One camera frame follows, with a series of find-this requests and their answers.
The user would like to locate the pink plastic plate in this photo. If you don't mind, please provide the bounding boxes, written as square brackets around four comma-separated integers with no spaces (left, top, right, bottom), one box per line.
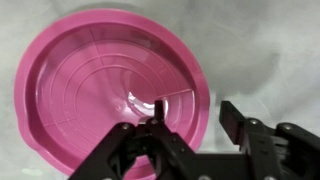
[14,9,210,175]

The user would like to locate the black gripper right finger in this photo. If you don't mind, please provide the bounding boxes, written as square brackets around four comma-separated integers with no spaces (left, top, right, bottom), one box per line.
[219,101,320,180]

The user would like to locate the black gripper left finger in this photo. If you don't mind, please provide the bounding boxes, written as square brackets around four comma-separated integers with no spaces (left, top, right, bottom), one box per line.
[68,100,214,180]

